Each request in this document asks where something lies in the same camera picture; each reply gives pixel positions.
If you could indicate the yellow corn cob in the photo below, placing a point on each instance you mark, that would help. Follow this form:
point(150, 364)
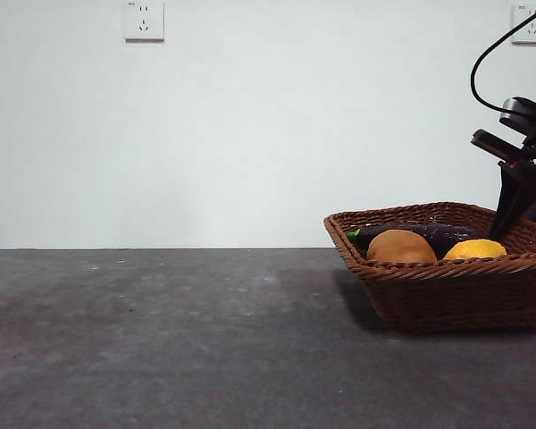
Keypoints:
point(473, 250)

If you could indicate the purple eggplant with green stem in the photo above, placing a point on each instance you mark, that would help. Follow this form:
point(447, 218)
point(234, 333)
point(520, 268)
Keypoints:
point(446, 236)

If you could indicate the brown woven wicker basket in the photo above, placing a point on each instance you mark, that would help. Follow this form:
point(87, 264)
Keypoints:
point(451, 295)

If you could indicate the brown potato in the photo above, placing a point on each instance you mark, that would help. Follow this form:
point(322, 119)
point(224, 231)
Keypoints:
point(399, 248)

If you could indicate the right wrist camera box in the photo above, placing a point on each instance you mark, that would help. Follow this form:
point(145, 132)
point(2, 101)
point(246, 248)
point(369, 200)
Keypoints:
point(516, 111)

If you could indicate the white wall socket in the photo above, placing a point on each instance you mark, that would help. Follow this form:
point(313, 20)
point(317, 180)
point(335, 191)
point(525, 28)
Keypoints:
point(144, 20)
point(529, 33)

